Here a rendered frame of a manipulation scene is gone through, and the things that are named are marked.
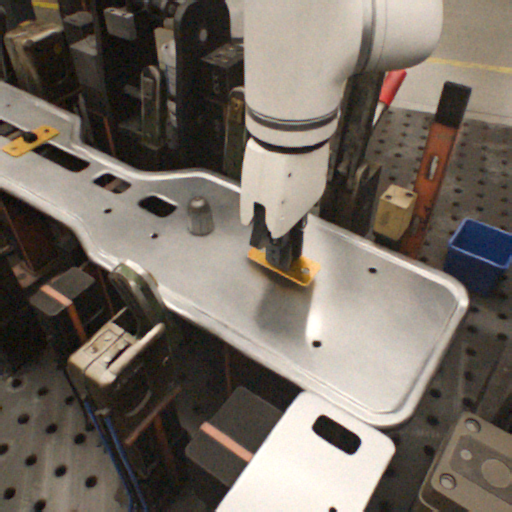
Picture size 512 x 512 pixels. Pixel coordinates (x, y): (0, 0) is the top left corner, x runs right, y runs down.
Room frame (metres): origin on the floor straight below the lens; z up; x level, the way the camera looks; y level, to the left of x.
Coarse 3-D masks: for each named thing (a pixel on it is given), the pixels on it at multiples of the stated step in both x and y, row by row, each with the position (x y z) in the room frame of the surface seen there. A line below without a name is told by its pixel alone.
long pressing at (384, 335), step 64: (64, 128) 0.73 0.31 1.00; (64, 192) 0.56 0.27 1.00; (128, 192) 0.57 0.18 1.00; (192, 192) 0.57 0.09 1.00; (128, 256) 0.44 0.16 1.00; (192, 256) 0.44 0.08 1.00; (320, 256) 0.44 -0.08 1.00; (384, 256) 0.44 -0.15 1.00; (192, 320) 0.35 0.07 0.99; (256, 320) 0.34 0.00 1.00; (320, 320) 0.34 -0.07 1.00; (384, 320) 0.34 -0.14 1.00; (448, 320) 0.34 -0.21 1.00; (320, 384) 0.27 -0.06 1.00; (384, 384) 0.26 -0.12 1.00
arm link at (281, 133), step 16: (256, 112) 0.39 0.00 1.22; (336, 112) 0.40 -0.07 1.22; (256, 128) 0.39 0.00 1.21; (272, 128) 0.38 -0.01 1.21; (288, 128) 0.38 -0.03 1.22; (304, 128) 0.38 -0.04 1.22; (320, 128) 0.39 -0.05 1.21; (272, 144) 0.38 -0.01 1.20; (288, 144) 0.38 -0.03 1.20; (304, 144) 0.38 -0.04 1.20
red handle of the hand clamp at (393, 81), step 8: (392, 72) 0.62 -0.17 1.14; (400, 72) 0.62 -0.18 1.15; (384, 80) 0.62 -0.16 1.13; (392, 80) 0.61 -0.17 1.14; (400, 80) 0.62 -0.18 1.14; (384, 88) 0.61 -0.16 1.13; (392, 88) 0.61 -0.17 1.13; (384, 96) 0.60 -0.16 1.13; (392, 96) 0.60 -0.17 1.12; (384, 104) 0.59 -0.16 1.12; (376, 112) 0.59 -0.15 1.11; (384, 112) 0.59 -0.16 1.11; (376, 120) 0.58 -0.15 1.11; (352, 152) 0.55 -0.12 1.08; (344, 160) 0.54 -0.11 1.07; (344, 168) 0.53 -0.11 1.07
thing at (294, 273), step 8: (264, 248) 0.44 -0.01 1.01; (248, 256) 0.43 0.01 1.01; (256, 256) 0.43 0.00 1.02; (264, 256) 0.43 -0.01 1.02; (304, 256) 0.43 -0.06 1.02; (264, 264) 0.41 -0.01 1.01; (296, 264) 0.41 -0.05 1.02; (304, 264) 0.41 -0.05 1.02; (312, 264) 0.41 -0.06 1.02; (320, 264) 0.41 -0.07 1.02; (280, 272) 0.40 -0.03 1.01; (288, 272) 0.40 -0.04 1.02; (296, 272) 0.40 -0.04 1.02; (312, 272) 0.40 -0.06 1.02; (296, 280) 0.39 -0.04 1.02; (304, 280) 0.39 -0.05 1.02
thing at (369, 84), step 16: (352, 80) 0.55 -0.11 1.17; (368, 80) 0.55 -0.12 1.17; (352, 96) 0.55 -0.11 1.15; (368, 96) 0.53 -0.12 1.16; (352, 112) 0.55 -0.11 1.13; (368, 112) 0.53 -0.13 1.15; (352, 128) 0.54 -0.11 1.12; (368, 128) 0.53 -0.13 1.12; (336, 144) 0.54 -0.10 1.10; (352, 144) 0.54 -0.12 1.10; (336, 160) 0.54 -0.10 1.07; (352, 160) 0.52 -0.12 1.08; (336, 176) 0.54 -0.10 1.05; (352, 176) 0.52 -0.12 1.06
